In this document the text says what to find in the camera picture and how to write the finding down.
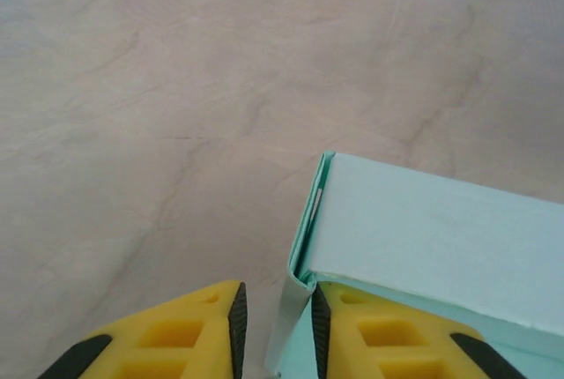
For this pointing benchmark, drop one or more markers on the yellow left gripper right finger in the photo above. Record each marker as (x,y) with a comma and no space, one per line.
(379,344)

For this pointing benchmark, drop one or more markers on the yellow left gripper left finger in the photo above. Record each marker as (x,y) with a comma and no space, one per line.
(176,344)

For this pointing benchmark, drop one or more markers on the mint green paper box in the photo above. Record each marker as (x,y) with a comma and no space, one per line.
(418,242)

